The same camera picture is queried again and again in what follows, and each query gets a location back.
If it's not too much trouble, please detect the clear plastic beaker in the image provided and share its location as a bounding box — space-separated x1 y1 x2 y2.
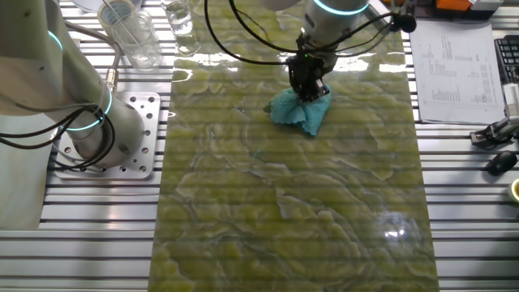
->
111 10 165 71

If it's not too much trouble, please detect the orange box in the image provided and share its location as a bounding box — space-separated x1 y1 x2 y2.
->
435 0 474 12

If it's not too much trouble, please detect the black computer mouse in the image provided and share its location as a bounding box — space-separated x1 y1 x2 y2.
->
485 150 519 177

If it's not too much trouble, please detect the green tape roll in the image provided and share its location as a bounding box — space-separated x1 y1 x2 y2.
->
507 178 519 204

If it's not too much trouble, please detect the white printed paper sheet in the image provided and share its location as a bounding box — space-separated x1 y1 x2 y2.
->
408 19 507 126

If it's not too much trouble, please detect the black computer keyboard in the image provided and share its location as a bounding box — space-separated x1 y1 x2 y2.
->
493 35 519 84

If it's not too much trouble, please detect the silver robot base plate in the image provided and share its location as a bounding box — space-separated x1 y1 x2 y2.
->
52 91 162 181

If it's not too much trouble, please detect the light blue fluffy cloth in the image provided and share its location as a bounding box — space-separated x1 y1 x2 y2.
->
263 84 332 137

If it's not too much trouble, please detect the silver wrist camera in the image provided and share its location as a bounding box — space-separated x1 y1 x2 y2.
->
364 0 393 29

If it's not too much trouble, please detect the green marble pattern mat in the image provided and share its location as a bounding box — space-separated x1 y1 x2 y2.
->
148 0 441 292

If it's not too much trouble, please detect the black clip microphone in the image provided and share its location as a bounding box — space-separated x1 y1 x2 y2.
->
391 13 418 34

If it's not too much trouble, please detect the silver ribbed camera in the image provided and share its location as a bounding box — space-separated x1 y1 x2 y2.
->
470 83 519 146

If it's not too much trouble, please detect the small clear glass cup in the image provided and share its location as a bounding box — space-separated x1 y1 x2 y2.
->
164 0 195 37

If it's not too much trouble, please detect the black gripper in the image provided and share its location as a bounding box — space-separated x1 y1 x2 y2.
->
285 54 330 103

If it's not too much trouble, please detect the grey hose with connector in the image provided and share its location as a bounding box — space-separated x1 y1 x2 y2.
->
62 19 122 92

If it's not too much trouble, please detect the black base cable bundle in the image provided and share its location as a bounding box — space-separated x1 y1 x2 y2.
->
0 101 118 171

